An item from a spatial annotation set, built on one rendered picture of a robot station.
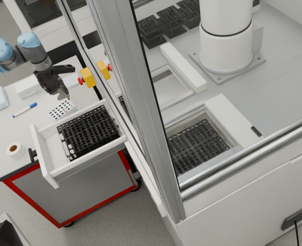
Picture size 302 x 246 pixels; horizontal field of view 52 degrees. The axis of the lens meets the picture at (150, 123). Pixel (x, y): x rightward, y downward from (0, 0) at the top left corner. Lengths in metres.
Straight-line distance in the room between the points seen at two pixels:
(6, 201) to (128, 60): 2.14
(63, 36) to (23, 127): 0.61
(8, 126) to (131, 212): 0.91
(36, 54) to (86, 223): 1.20
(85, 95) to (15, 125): 0.38
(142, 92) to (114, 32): 0.13
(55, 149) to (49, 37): 0.79
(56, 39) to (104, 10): 1.57
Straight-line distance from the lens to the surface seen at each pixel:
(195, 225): 1.05
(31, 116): 1.70
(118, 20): 0.41
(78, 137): 1.28
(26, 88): 1.79
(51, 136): 1.44
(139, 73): 0.46
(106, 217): 2.09
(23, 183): 1.64
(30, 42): 1.29
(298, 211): 1.66
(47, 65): 1.36
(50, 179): 1.24
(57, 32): 1.94
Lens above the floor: 1.84
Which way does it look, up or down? 50 degrees down
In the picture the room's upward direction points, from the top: 17 degrees counter-clockwise
